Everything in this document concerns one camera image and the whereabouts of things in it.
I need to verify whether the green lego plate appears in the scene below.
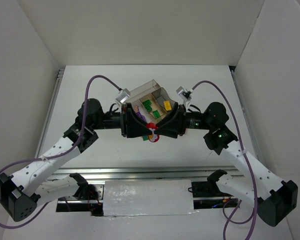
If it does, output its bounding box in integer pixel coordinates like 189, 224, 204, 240
152, 110, 161, 119

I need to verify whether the small green lego cube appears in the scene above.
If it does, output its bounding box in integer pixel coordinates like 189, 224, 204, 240
142, 135, 150, 141

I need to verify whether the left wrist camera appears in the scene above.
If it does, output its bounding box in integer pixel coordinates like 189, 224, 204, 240
115, 88, 131, 105

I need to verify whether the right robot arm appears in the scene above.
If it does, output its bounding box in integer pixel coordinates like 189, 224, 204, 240
155, 102, 298, 227

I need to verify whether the dark grey container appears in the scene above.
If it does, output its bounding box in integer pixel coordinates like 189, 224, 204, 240
150, 87, 175, 119

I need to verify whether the clear smoky container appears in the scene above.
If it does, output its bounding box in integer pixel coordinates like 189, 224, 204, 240
125, 79, 161, 104

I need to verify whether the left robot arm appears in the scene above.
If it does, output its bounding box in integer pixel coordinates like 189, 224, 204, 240
0, 98, 151, 222

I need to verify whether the yellow curved lego brick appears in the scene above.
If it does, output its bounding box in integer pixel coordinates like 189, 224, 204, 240
163, 100, 172, 112

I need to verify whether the purple lego brick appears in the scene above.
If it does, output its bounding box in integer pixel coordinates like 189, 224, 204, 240
136, 112, 147, 123

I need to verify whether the small green lego brick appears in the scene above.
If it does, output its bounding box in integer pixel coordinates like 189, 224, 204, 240
145, 106, 152, 112

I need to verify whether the aluminium rail frame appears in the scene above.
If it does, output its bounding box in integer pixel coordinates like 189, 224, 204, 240
37, 65, 260, 180

